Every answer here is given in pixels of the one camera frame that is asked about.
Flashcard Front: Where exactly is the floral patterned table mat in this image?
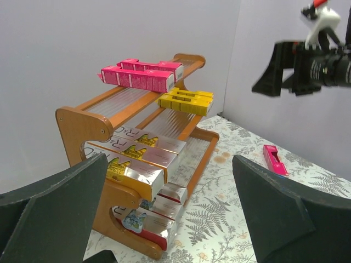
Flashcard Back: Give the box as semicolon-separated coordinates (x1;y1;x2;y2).
84;116;350;262

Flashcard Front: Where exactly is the silver gold R&O box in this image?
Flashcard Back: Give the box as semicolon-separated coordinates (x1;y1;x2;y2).
84;142;165;201

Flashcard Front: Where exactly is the silver R&O Ice Mint box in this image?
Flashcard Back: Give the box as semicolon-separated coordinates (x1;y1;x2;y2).
158;182;188;204

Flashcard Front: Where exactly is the pink Be You toothpaste box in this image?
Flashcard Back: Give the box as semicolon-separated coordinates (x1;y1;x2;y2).
263;145;288;176

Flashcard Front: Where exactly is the yellow Be You toothpaste box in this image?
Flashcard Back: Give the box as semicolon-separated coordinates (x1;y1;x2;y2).
156;92;213;117

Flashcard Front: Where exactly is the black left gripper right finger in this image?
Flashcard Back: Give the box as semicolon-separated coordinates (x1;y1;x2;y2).
232;155;350;262

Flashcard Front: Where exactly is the black wire dish rack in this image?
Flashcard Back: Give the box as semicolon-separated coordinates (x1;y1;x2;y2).
82;249;118;263

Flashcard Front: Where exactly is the small pink toothpaste box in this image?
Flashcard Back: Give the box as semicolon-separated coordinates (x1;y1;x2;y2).
97;65;175;93

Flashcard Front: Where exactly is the wooden three-tier shelf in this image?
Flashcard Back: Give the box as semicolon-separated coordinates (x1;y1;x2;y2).
54;53;220;260

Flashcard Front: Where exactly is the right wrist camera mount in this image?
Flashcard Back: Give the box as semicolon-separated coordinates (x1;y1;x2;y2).
301;0;342;50

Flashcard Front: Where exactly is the white gold R&O box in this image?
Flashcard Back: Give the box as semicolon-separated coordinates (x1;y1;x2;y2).
97;136;179;175

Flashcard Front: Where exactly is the silver red R&O box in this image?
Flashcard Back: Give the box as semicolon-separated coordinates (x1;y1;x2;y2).
140;196;184;221

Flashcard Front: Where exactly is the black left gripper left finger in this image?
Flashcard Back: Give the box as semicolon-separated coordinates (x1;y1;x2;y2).
1;154;108;262

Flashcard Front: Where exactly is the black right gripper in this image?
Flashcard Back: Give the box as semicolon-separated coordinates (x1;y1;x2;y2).
252;41;350;97

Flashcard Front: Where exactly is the orange gold toothpaste box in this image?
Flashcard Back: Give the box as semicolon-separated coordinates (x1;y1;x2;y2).
114;125;186;155

